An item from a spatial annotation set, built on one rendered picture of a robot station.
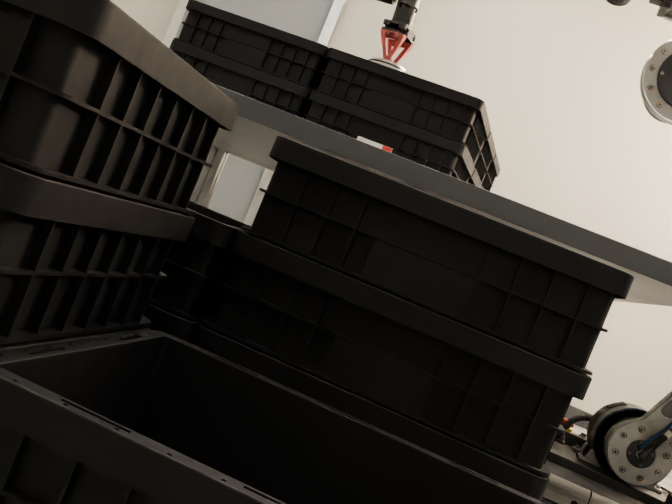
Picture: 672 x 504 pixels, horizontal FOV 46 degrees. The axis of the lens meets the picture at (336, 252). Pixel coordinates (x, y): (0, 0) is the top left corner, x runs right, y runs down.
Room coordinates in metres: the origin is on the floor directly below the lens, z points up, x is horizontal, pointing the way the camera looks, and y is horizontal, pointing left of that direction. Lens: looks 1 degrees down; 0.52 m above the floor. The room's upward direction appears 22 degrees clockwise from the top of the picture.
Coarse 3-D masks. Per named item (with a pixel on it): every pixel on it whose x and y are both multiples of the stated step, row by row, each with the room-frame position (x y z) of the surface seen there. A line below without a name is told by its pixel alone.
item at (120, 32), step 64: (0, 0) 0.47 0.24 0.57; (64, 0) 0.45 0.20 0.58; (0, 64) 0.46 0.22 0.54; (64, 64) 0.46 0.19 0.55; (128, 64) 0.52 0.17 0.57; (0, 128) 0.46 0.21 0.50; (64, 128) 0.48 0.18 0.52; (128, 128) 0.55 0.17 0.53; (192, 128) 0.67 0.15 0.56; (0, 192) 0.45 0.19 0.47; (64, 192) 0.49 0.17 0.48; (128, 192) 0.58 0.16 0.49; (192, 192) 0.70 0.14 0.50; (0, 256) 0.47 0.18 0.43; (64, 256) 0.53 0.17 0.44; (128, 256) 0.63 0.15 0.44; (0, 320) 0.50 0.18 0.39; (64, 320) 0.57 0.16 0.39; (128, 320) 0.69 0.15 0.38
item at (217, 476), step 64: (0, 384) 0.44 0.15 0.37; (64, 384) 0.55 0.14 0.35; (128, 384) 0.68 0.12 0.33; (192, 384) 0.72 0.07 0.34; (256, 384) 0.71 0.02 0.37; (0, 448) 0.45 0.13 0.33; (64, 448) 0.43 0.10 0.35; (128, 448) 0.43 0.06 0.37; (192, 448) 0.71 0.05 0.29; (256, 448) 0.70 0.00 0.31; (320, 448) 0.69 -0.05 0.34; (384, 448) 0.69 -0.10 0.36
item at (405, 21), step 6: (396, 6) 2.07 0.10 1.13; (402, 6) 2.05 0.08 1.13; (396, 12) 2.06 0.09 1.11; (402, 12) 2.05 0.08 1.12; (408, 12) 2.05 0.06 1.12; (414, 12) 2.06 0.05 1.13; (396, 18) 2.06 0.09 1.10; (402, 18) 2.05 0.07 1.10; (408, 18) 2.05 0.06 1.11; (414, 18) 2.07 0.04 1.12; (390, 24) 2.06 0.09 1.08; (396, 24) 2.04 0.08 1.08; (402, 24) 2.02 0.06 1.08; (408, 24) 2.06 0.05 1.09; (414, 36) 2.10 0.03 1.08
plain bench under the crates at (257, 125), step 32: (256, 128) 1.63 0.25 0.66; (288, 128) 1.51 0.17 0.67; (320, 128) 1.50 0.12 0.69; (224, 160) 3.11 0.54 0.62; (256, 160) 2.87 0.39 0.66; (352, 160) 1.49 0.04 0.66; (384, 160) 1.48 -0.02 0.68; (448, 192) 1.45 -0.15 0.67; (480, 192) 1.45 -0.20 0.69; (512, 224) 1.45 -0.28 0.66; (544, 224) 1.43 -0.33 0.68; (608, 256) 1.41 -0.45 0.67; (640, 256) 1.40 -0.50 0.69; (640, 288) 1.67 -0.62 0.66
